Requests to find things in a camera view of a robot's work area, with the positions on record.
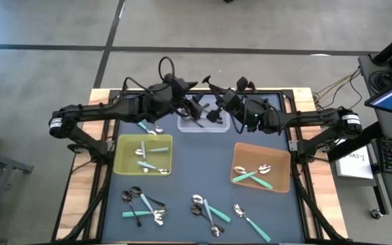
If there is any coiled black cable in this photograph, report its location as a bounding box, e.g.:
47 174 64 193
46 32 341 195
367 69 392 94

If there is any green handled spoon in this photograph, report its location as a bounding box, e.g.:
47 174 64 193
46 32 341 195
233 203 272 243
121 207 168 218
231 163 272 184
191 194 232 224
233 165 274 191

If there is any white paper booklet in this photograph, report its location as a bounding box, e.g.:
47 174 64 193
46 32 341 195
334 137 375 180

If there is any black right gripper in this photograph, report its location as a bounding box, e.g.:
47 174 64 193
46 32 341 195
201 75 248 124

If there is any black monitor strut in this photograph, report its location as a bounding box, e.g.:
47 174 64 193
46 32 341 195
327 121 385 163

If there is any orange plastic bin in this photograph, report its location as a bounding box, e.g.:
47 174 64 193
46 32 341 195
229 142 292 194

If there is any clear plastic bin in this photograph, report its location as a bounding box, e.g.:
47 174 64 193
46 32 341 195
176 94 231 133

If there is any black aluminium table frame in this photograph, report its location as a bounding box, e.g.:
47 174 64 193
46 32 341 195
50 80 353 245

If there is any blue grey table mat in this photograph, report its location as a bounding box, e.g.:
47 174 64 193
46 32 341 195
101 93 306 244

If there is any yellow plastic bin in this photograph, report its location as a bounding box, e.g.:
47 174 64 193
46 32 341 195
113 133 174 177

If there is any yellow cable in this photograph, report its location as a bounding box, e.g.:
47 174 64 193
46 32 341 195
314 69 363 103

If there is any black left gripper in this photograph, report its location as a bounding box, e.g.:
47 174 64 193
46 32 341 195
164 75 203 120

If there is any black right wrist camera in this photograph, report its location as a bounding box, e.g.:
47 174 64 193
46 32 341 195
235 76 250 92

